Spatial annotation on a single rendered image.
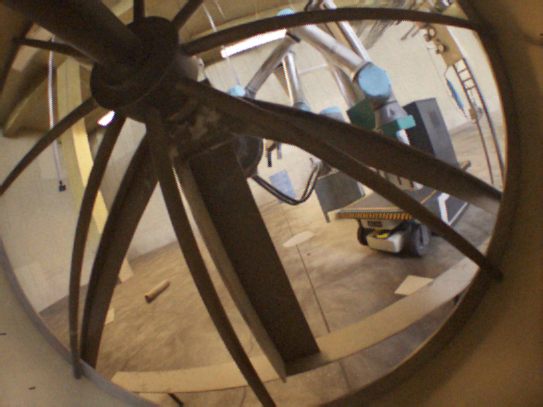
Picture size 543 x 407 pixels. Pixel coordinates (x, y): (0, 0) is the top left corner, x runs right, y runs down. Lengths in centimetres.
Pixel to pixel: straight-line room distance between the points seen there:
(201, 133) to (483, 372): 73
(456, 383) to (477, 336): 11
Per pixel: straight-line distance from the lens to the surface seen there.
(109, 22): 28
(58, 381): 80
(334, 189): 256
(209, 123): 45
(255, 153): 104
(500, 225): 57
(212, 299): 32
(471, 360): 56
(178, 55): 31
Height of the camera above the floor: 69
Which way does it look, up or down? 5 degrees down
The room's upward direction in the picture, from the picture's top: 22 degrees counter-clockwise
